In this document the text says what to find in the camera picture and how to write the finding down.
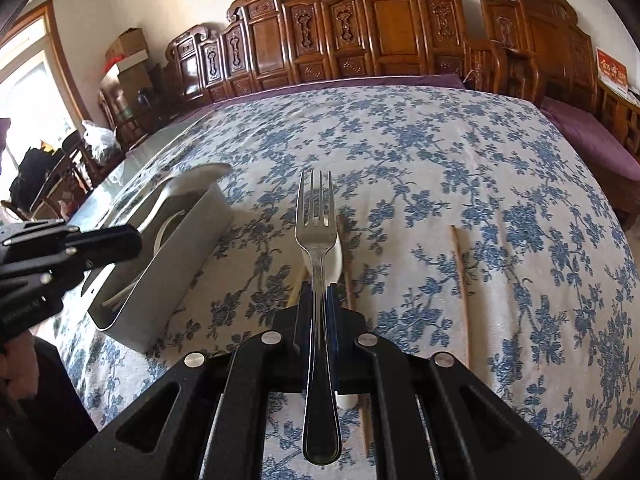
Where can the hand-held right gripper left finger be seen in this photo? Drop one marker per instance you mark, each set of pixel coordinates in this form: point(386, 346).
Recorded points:
point(290, 345)

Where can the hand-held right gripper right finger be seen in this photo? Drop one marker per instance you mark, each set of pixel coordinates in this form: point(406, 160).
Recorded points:
point(350, 350)

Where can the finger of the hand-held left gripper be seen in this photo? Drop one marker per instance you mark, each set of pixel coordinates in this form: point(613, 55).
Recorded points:
point(55, 272)
point(110, 245)

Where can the white plastic spoon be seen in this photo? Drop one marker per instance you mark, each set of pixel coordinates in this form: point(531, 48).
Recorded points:
point(119, 299)

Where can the rectangular metal tin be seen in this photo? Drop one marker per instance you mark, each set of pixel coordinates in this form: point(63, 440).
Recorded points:
point(165, 300)

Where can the wooden chopstick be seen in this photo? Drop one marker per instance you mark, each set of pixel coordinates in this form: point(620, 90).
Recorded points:
point(460, 300)
point(345, 270)

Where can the wooden chair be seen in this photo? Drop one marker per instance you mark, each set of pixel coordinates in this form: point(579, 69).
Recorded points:
point(80, 170)
point(107, 112)

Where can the dark cloth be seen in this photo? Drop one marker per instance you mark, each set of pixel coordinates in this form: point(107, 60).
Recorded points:
point(50, 400)

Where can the black bag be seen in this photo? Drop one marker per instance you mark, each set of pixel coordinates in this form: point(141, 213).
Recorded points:
point(35, 175)

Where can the clear plastic bag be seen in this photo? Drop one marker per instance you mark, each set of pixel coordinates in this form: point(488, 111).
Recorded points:
point(100, 142)

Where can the red cloth bundle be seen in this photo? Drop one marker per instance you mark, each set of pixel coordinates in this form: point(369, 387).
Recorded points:
point(112, 65)

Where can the white flat box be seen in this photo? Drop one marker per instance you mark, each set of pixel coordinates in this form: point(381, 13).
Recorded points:
point(135, 57)

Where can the small cardboard box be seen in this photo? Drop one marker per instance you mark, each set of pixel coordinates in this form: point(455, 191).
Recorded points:
point(127, 42)

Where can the blue floral tablecloth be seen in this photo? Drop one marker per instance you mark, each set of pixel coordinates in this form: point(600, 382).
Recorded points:
point(450, 160)

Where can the purple sofa cushion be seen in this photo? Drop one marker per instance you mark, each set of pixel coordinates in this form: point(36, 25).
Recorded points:
point(440, 80)

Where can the purple armchair cushion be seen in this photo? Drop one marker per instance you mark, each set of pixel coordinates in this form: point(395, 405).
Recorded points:
point(595, 135)

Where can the carved wooden sofa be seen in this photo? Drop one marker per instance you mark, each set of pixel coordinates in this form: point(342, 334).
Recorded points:
point(390, 25)

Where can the carved wooden armchair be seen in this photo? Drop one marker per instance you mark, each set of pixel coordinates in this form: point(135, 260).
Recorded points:
point(540, 25)

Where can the red desk calendar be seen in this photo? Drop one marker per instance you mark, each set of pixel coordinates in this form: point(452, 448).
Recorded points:
point(612, 67)

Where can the wooden door frame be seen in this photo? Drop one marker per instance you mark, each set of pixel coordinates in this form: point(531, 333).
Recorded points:
point(60, 45)

